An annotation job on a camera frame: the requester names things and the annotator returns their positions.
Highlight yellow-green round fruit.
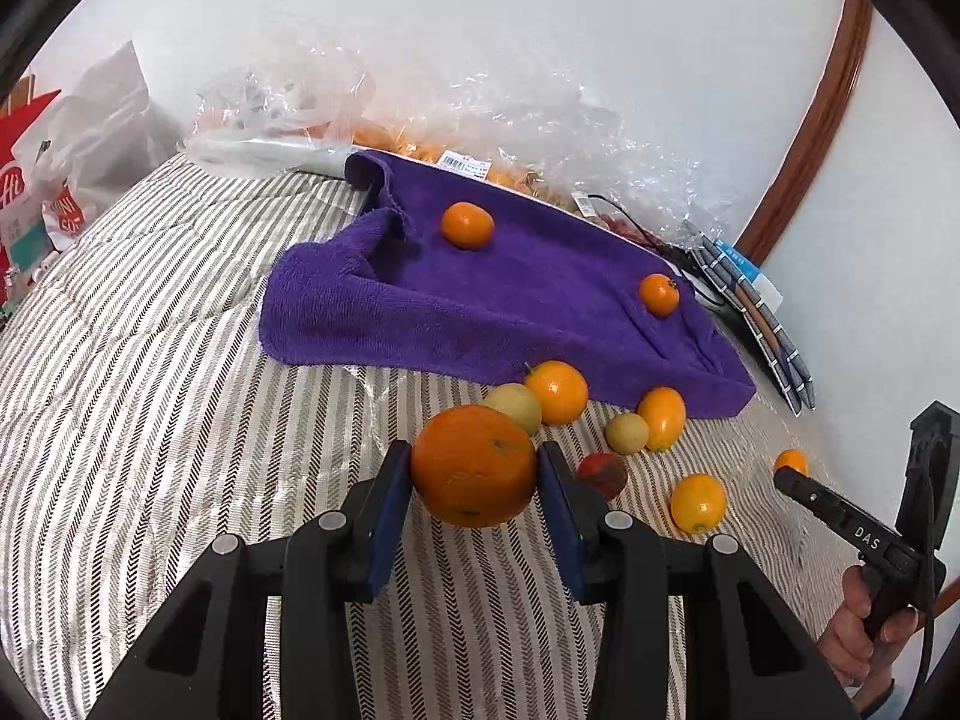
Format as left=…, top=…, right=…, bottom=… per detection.
left=482, top=382, right=543, bottom=437

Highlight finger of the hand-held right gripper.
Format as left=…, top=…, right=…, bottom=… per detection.
left=774, top=466, right=886, bottom=557

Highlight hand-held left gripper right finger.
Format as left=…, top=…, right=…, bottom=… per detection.
left=536, top=441, right=863, bottom=720

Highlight white plastic bag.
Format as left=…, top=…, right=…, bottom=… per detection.
left=34, top=40, right=190, bottom=248

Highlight small mandarin with green stem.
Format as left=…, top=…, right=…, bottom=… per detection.
left=639, top=274, right=681, bottom=318

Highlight person's right hand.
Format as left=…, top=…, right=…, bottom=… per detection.
left=816, top=562, right=920, bottom=691

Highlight red fruit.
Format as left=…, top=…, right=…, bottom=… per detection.
left=576, top=452, right=629, bottom=500

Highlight yellow-orange citrus fruit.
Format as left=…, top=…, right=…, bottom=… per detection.
left=670, top=473, right=728, bottom=534

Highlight red paper bag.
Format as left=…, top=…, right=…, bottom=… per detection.
left=0, top=75, right=62, bottom=293

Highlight round mandarin orange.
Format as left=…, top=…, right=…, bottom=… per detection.
left=440, top=202, right=496, bottom=248

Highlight orange with leaf stem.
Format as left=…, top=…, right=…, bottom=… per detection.
left=523, top=360, right=590, bottom=426

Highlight purple towel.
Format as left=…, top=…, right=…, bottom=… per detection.
left=259, top=150, right=757, bottom=419

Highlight small yellow-green fruit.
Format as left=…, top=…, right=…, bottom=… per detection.
left=604, top=412, right=650, bottom=454

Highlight striped quilt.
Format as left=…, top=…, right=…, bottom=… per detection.
left=0, top=154, right=912, bottom=720

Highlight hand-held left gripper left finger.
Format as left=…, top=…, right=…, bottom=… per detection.
left=90, top=441, right=412, bottom=720

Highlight person's right forearm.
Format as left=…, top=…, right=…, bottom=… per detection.
left=857, top=679, right=899, bottom=718

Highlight large orange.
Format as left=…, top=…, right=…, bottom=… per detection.
left=410, top=405, right=539, bottom=528

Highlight checkered folded cloths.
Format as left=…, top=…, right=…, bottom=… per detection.
left=688, top=231, right=817, bottom=415

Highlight wooden door frame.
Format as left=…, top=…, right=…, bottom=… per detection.
left=733, top=0, right=876, bottom=265

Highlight clear plastic bag of oranges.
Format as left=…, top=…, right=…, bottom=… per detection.
left=186, top=11, right=740, bottom=245

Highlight oval orange fruit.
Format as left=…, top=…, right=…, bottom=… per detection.
left=637, top=387, right=687, bottom=452

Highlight thin black cable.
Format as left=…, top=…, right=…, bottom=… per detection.
left=589, top=193, right=725, bottom=308

